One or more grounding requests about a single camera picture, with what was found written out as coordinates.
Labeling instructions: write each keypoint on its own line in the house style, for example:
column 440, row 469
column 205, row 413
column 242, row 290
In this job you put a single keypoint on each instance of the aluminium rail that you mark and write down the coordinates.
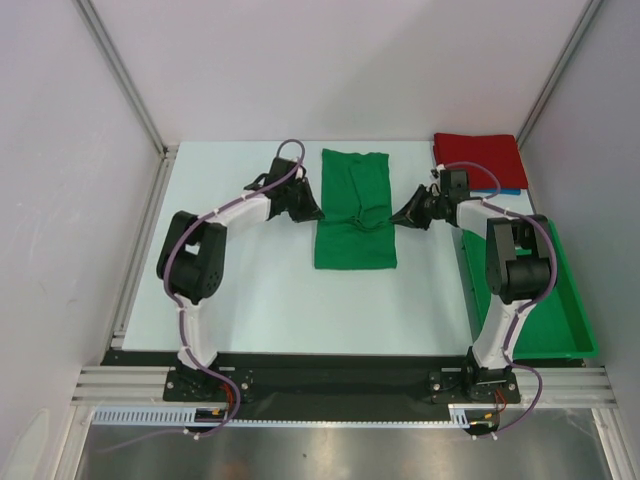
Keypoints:
column 144, row 385
column 144, row 234

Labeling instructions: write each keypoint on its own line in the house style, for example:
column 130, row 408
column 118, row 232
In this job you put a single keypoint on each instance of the right aluminium frame post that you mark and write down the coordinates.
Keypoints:
column 578, row 34

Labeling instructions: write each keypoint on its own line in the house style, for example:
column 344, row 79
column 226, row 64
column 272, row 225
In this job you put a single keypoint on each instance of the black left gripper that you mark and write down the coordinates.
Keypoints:
column 310, row 210

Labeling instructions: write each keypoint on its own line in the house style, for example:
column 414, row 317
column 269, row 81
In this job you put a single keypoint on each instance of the green t shirt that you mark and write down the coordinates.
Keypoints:
column 356, row 233

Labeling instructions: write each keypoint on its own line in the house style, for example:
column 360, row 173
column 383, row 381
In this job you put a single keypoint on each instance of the folded red t shirt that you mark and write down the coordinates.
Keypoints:
column 499, row 154

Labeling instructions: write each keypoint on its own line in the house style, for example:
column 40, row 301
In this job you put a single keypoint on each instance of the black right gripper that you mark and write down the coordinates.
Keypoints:
column 411, row 214

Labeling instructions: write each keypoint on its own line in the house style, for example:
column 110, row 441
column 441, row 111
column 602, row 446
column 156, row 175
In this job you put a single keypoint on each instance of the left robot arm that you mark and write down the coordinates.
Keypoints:
column 192, row 261

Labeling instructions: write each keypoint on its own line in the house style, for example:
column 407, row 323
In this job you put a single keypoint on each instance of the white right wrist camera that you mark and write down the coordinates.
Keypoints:
column 435, row 172

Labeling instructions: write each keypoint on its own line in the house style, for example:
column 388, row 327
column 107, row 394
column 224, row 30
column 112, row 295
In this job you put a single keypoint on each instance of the aluminium left side rail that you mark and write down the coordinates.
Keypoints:
column 144, row 234

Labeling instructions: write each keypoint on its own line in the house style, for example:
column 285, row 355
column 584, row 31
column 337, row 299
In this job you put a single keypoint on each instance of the green plastic bin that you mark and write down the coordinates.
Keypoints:
column 557, row 328

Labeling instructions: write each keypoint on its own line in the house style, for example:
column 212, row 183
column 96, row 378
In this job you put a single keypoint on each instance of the folded blue t shirt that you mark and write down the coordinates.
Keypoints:
column 493, row 192

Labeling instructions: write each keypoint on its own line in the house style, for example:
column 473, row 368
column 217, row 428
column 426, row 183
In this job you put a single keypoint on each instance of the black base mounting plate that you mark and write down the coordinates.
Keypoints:
column 328, row 388

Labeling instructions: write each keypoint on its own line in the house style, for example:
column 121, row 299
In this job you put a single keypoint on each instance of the aluminium front rail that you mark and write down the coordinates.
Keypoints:
column 144, row 385

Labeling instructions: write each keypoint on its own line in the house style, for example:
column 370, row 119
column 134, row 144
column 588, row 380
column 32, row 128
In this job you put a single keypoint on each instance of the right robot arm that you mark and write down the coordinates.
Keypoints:
column 521, row 270

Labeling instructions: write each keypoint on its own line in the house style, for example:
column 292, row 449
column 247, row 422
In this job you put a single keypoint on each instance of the left aluminium frame post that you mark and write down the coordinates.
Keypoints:
column 116, row 65

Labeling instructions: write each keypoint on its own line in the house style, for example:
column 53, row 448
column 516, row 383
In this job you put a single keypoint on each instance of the aluminium frame post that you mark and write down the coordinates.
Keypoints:
column 578, row 34
column 116, row 65

